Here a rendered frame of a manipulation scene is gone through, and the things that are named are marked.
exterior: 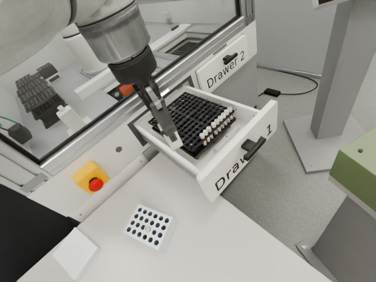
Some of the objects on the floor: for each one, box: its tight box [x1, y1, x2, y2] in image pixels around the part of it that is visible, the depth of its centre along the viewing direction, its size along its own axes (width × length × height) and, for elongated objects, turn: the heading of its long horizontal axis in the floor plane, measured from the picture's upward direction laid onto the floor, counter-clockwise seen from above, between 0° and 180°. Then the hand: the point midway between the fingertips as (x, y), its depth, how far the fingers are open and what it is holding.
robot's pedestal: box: [295, 175, 376, 282], centre depth 68 cm, size 30×30×76 cm
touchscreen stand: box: [283, 0, 376, 174], centre depth 103 cm, size 50×45×102 cm
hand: (170, 135), depth 46 cm, fingers closed
